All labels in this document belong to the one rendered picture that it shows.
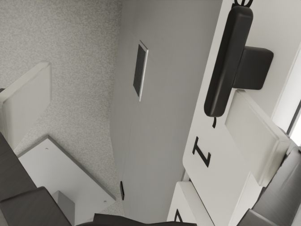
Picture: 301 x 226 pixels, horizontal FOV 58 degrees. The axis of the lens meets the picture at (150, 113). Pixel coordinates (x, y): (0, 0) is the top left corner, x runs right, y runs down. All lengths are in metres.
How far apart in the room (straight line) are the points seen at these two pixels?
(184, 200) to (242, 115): 0.17
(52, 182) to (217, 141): 1.16
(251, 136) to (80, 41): 0.96
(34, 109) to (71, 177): 1.18
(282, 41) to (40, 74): 0.15
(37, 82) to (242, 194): 0.17
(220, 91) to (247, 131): 0.03
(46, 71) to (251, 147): 0.13
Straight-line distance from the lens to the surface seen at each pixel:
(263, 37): 0.21
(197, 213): 0.31
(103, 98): 1.17
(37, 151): 1.27
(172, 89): 0.42
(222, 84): 0.19
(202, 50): 0.34
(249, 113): 0.18
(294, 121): 0.21
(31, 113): 0.17
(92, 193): 1.42
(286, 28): 0.20
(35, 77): 0.17
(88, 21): 1.08
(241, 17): 0.18
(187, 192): 0.33
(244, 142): 0.18
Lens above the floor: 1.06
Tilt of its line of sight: 59 degrees down
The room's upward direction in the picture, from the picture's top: 154 degrees clockwise
